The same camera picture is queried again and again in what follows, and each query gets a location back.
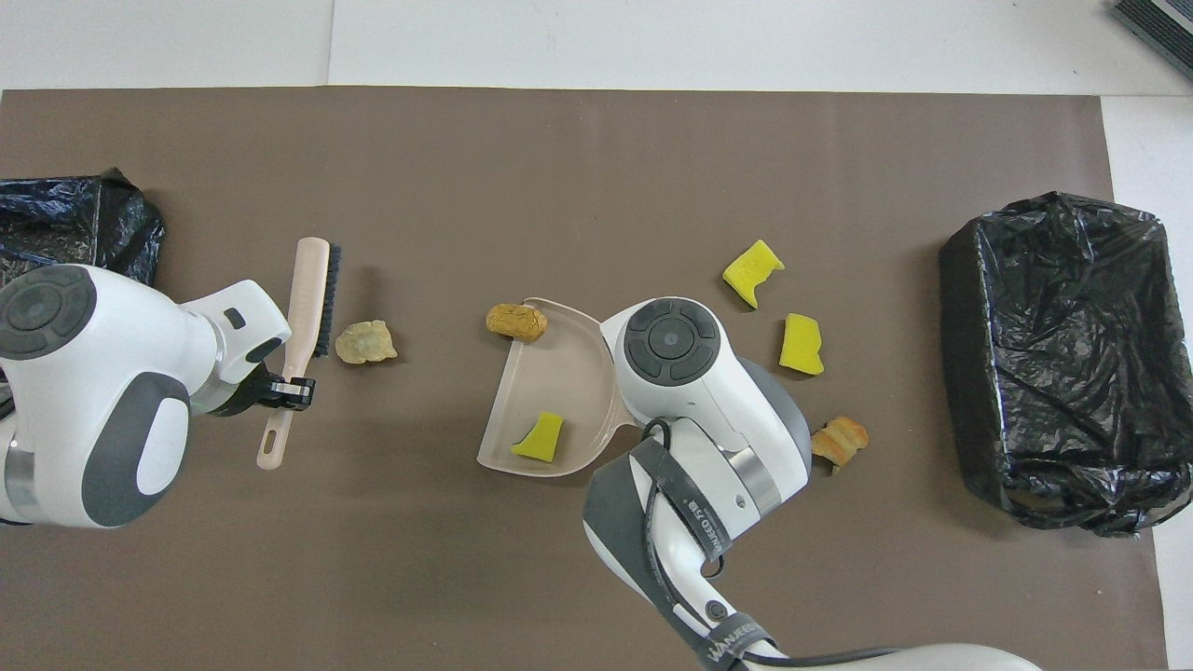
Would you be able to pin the brown table mat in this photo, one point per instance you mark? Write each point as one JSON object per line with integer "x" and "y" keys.
{"x": 652, "y": 168}

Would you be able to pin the orange striped sponge piece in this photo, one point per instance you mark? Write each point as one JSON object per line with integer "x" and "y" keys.
{"x": 843, "y": 438}

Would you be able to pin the pale beige sponge piece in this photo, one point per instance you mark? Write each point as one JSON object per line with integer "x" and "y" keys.
{"x": 365, "y": 343}

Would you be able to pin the beige plastic dustpan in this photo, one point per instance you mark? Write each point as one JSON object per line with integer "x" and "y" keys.
{"x": 559, "y": 382}

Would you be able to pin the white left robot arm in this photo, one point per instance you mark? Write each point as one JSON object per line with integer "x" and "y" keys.
{"x": 112, "y": 373}

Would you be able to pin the grey ribbed device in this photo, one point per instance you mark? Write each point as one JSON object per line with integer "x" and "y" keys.
{"x": 1160, "y": 23}

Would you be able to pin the yellow sponge block piece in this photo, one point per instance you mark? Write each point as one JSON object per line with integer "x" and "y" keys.
{"x": 802, "y": 345}

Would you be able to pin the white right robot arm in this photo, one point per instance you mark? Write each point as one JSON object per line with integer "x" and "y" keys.
{"x": 708, "y": 401}

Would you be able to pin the beige hand brush black bristles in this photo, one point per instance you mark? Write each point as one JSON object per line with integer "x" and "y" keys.
{"x": 308, "y": 280}

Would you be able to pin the notched yellow sponge piece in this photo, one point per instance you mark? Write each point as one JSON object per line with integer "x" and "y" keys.
{"x": 750, "y": 270}

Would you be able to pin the brown oval sponge piece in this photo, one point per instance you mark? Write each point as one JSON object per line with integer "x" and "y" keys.
{"x": 515, "y": 321}

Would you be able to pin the black bag-lined bin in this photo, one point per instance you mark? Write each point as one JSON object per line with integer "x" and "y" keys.
{"x": 93, "y": 224}
{"x": 1072, "y": 373}

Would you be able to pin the yellow sponge wedge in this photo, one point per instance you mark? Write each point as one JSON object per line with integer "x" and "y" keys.
{"x": 541, "y": 440}

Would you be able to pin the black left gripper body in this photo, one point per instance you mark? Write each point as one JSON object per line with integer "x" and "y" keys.
{"x": 238, "y": 396}

